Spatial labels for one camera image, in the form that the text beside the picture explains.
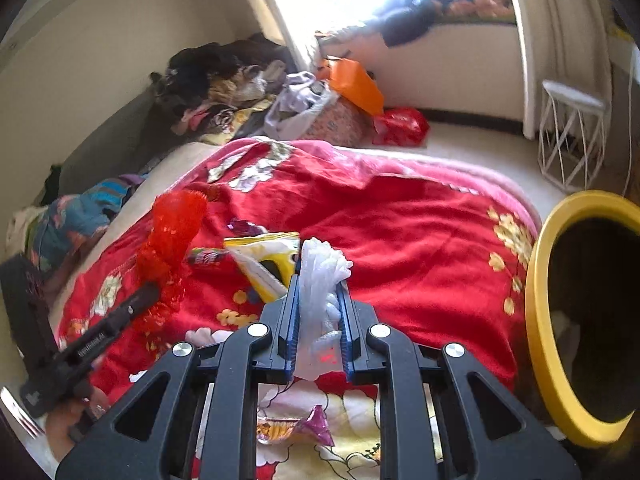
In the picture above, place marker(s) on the cream curtain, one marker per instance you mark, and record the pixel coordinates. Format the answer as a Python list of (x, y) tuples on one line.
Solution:
[(560, 35)]

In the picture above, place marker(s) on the yellow snack packet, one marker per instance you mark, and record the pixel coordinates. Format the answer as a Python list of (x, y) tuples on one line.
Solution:
[(265, 260)]

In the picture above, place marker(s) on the red floral blanket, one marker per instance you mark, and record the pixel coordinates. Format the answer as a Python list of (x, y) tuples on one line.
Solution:
[(400, 240)]

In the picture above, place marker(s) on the red mesh net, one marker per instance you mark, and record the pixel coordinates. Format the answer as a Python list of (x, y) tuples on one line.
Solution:
[(170, 230)]

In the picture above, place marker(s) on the yellow rimmed black bin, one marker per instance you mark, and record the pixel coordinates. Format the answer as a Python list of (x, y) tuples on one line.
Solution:
[(537, 310)]

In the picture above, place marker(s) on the person's left hand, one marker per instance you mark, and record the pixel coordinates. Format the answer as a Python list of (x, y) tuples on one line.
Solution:
[(65, 427)]

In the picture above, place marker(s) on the colourful candy wrapper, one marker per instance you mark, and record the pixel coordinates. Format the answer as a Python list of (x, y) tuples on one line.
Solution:
[(210, 256)]

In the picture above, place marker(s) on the pile of dark clothes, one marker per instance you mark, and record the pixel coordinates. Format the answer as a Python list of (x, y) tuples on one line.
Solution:
[(210, 75)]

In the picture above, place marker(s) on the dark blue jacket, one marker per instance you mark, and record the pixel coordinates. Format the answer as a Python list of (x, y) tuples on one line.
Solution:
[(405, 25)]

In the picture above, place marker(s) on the floral patterned box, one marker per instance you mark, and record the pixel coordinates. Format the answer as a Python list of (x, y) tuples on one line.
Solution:
[(340, 122)]

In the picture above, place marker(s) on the purple foil snack wrapper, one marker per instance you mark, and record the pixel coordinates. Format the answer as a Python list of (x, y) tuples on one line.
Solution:
[(311, 425)]

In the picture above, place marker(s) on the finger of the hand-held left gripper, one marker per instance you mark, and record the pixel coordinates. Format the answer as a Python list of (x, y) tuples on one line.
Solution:
[(142, 301)]

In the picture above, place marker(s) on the grey cloth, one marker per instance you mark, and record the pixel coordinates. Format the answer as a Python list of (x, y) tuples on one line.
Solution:
[(295, 105)]

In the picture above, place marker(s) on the white foam fruit net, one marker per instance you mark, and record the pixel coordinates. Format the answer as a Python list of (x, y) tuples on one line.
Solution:
[(320, 285)]

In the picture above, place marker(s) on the orange bag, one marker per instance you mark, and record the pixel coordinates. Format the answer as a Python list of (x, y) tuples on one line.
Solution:
[(355, 85)]

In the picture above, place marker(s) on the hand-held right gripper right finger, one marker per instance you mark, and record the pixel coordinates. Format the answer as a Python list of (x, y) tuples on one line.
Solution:
[(346, 330)]

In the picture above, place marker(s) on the red plastic bag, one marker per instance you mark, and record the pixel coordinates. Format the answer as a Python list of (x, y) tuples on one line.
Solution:
[(400, 125)]

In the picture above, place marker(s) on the blue patterned cloth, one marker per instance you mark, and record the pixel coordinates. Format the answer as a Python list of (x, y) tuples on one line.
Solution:
[(70, 220)]

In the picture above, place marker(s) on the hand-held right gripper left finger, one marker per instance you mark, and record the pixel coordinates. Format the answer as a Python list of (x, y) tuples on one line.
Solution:
[(292, 320)]

